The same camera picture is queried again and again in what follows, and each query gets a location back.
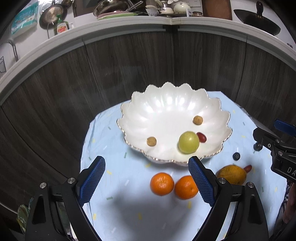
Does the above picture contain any metal pot with dishes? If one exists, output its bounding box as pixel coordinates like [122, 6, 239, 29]
[93, 0, 144, 19]

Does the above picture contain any light blue patterned tablecloth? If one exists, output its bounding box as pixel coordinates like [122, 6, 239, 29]
[81, 91, 287, 240]

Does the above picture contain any dark red jujube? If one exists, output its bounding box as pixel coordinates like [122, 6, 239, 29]
[196, 132, 207, 143]

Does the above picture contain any green round fruit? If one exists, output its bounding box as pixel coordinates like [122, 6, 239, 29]
[178, 131, 200, 154]

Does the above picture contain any white scalloped ceramic bowl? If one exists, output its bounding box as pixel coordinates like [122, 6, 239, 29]
[117, 82, 232, 166]

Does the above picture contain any white teapot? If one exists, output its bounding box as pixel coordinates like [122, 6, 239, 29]
[173, 1, 191, 14]

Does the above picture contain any orange mandarin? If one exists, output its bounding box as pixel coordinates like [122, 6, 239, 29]
[174, 175, 199, 200]
[150, 172, 175, 196]

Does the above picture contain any black wok with lid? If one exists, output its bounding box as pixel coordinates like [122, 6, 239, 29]
[234, 1, 281, 36]

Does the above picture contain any brown longan in bowl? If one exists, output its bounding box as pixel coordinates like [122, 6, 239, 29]
[193, 115, 203, 126]

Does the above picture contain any large dark grape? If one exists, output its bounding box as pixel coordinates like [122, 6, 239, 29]
[253, 142, 263, 152]

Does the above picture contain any yellow mango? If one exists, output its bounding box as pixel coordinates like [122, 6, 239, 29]
[216, 165, 247, 185]

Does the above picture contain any green dish soap bottle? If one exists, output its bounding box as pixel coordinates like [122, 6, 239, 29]
[54, 15, 70, 35]

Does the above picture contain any metal strainer pan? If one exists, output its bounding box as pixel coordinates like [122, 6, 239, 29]
[39, 4, 67, 33]

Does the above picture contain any teal package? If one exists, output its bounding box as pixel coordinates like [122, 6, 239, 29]
[11, 1, 39, 37]

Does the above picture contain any small dark blueberry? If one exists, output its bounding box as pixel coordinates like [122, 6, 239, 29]
[232, 152, 241, 161]

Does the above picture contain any small brown longan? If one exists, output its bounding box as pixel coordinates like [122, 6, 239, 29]
[147, 137, 157, 147]

